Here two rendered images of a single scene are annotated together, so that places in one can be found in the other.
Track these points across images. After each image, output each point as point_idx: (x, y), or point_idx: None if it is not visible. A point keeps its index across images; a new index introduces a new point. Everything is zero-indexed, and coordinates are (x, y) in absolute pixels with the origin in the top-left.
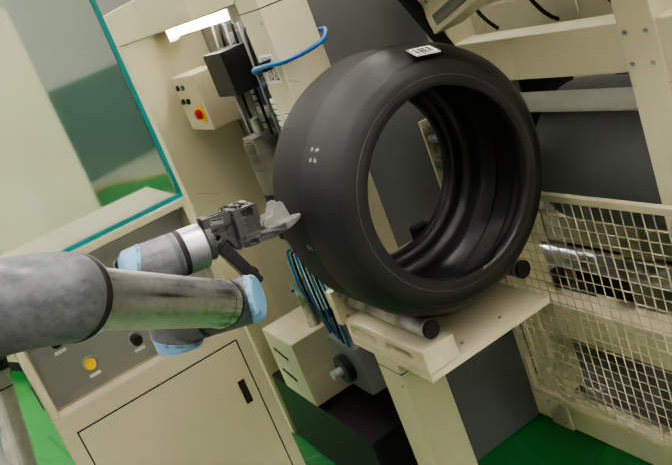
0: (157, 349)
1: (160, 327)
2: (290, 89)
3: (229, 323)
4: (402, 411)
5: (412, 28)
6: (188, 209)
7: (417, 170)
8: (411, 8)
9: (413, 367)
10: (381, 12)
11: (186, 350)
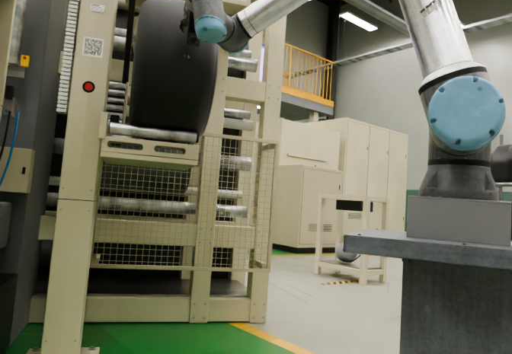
0: (216, 22)
1: None
2: None
3: (254, 35)
4: (65, 240)
5: (62, 37)
6: (15, 1)
7: (47, 110)
8: (133, 16)
9: (179, 159)
10: (61, 16)
11: (225, 35)
